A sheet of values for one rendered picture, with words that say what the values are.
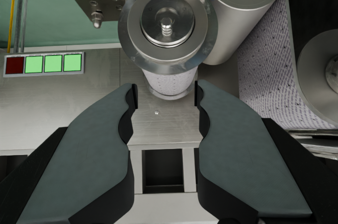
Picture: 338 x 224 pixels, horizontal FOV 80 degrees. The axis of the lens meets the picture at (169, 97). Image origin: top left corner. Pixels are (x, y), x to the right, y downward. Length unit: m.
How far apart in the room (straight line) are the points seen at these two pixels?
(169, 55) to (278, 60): 0.18
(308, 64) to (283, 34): 0.06
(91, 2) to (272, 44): 0.51
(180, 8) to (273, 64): 0.19
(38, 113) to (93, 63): 0.22
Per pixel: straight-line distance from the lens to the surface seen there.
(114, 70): 0.65
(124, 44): 0.31
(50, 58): 0.74
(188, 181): 0.63
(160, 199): 0.64
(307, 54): 0.36
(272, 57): 0.40
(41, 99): 0.73
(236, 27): 0.38
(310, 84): 0.35
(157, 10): 0.30
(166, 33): 0.28
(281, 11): 0.39
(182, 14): 0.30
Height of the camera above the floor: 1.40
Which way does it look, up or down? 9 degrees down
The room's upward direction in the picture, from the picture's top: 178 degrees clockwise
